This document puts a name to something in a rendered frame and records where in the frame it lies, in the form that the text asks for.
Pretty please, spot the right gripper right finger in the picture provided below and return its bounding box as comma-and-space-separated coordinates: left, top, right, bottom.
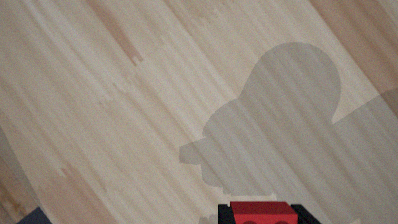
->
290, 204, 321, 224

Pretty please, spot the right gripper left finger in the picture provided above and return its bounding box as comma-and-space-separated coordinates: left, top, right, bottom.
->
218, 204, 236, 224

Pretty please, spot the red toy brick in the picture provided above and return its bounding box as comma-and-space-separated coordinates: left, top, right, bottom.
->
230, 201, 298, 224

